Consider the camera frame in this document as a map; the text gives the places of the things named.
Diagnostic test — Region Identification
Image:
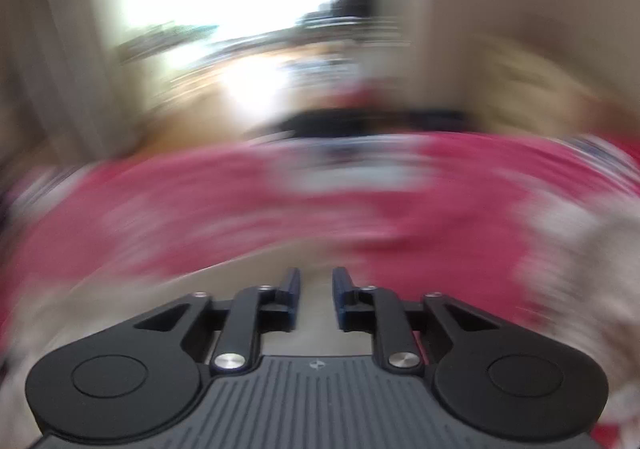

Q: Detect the white sweatshirt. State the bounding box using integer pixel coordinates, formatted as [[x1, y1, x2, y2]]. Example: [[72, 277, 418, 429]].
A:
[[8, 239, 371, 360]]

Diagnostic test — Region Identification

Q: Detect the pink floral blanket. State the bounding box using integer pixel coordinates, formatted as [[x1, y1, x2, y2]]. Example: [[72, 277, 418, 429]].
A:
[[1, 133, 639, 317]]

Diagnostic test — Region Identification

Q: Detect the beige knitted sweater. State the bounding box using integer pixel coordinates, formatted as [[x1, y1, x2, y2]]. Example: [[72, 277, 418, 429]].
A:
[[521, 195, 639, 412]]

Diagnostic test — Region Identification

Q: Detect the cream nightstand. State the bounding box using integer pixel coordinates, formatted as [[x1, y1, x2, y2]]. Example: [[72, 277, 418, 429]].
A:
[[469, 36, 601, 136]]

